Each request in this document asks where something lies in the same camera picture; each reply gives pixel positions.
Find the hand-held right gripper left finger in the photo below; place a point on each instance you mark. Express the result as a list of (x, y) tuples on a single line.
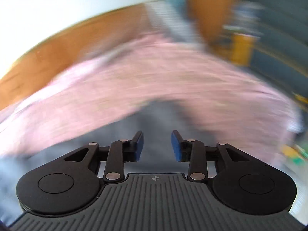
[(139, 146)]

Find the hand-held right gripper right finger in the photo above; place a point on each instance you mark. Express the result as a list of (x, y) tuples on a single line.
[(176, 149)]

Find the grey-blue pants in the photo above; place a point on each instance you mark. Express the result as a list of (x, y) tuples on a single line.
[(154, 125)]

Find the pink bear print blanket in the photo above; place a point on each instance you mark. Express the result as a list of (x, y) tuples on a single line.
[(144, 77)]

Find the green and yellow object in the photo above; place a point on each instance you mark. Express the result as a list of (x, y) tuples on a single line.
[(291, 154)]

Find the wooden headboard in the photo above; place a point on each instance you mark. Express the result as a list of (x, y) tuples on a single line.
[(60, 50)]

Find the clear bubble wrap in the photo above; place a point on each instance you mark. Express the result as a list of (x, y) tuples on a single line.
[(173, 24)]

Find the wooden cabinet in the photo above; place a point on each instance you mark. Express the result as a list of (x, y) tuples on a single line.
[(214, 9)]

